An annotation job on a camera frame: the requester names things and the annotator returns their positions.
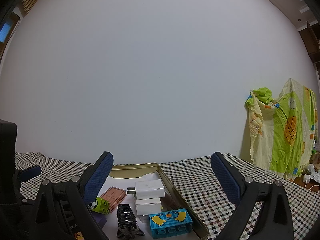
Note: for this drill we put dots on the green toy block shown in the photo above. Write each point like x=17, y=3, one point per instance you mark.
x=102, y=203

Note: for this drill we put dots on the wooden slatted panel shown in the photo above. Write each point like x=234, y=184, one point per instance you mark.
x=29, y=1

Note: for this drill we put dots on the white box with red label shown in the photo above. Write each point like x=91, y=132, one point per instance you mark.
x=147, y=206

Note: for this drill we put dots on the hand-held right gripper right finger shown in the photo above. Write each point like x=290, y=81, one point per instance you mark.
x=226, y=180

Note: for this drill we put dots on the green yellow printed cloth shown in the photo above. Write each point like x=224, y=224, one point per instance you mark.
x=282, y=142

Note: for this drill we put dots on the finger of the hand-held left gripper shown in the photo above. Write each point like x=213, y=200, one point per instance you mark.
x=31, y=173

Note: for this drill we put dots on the white ceiling vent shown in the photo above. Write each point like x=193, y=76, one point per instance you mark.
x=304, y=8

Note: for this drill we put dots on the gold metal tin box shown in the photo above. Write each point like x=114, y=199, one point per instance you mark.
x=175, y=197

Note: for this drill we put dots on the black patterned hair claw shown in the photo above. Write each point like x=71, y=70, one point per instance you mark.
x=126, y=215

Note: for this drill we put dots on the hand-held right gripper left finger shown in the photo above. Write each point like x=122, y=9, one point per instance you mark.
x=98, y=177

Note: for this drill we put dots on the brown wooden cabinet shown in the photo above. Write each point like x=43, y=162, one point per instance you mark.
x=311, y=42

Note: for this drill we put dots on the checkered tablecloth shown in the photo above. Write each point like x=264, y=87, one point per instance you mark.
x=200, y=180

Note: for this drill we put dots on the white charger plug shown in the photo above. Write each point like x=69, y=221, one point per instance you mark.
x=150, y=188

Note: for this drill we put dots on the blue toy block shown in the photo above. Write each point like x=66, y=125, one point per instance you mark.
x=170, y=223

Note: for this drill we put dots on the purple item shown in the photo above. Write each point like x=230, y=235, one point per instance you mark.
x=101, y=220

